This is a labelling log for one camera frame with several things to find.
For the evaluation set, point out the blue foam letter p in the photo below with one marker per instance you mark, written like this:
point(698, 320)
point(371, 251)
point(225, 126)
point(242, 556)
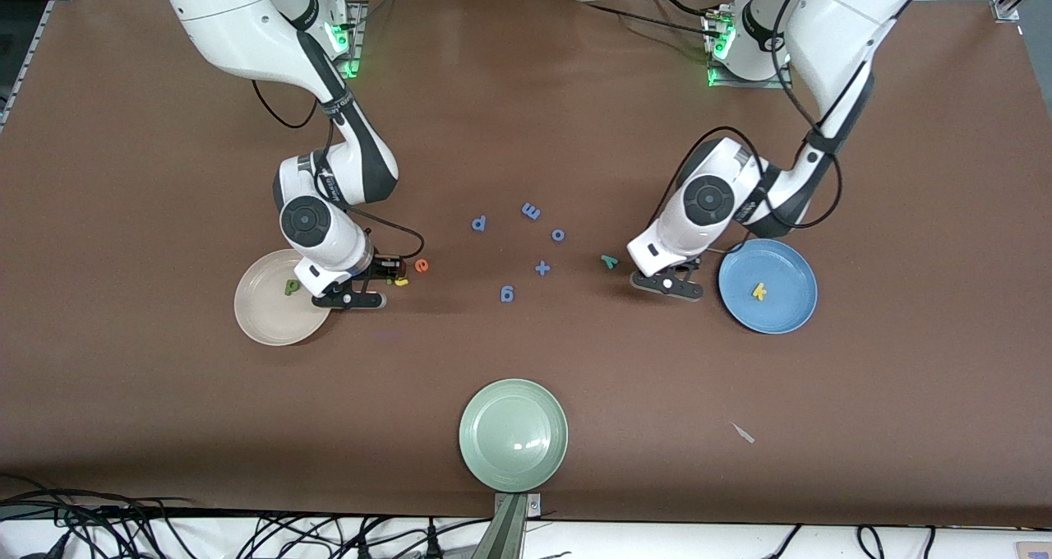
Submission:
point(479, 224)

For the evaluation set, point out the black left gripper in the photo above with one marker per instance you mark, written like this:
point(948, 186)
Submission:
point(681, 268)

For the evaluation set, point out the yellow foam letter k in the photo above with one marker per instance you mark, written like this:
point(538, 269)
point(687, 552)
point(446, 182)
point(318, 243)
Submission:
point(759, 292)

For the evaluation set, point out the blue plate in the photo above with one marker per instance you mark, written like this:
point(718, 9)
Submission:
point(781, 312)

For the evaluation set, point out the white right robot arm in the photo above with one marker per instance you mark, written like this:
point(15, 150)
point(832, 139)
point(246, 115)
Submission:
point(246, 25)

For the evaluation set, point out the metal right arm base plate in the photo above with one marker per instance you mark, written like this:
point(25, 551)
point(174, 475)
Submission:
point(349, 67)

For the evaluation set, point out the blue foam letter m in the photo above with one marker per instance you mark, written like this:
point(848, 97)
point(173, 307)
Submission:
point(531, 211)

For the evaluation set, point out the brown table cover sheet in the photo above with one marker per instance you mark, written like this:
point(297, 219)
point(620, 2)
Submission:
point(164, 419)

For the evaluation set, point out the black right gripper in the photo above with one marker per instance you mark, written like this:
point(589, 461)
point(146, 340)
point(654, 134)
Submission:
point(383, 266)

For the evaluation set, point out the white tape scrap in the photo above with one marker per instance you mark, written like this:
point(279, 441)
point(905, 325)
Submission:
point(744, 433)

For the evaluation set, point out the teal foam letter y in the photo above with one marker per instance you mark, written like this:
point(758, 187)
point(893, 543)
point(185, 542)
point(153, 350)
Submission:
point(609, 261)

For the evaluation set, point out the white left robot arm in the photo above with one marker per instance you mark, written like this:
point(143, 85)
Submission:
point(838, 25)

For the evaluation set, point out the pale green plate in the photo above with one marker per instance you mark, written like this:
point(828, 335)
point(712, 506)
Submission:
point(514, 436)

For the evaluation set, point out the beige brown plate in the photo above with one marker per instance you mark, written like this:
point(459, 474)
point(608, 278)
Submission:
point(263, 312)

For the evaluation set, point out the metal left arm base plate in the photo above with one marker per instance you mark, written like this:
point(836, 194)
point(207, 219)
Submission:
point(764, 84)

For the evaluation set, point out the grey metal camera post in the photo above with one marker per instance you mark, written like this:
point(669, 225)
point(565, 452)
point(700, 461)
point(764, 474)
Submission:
point(509, 534)

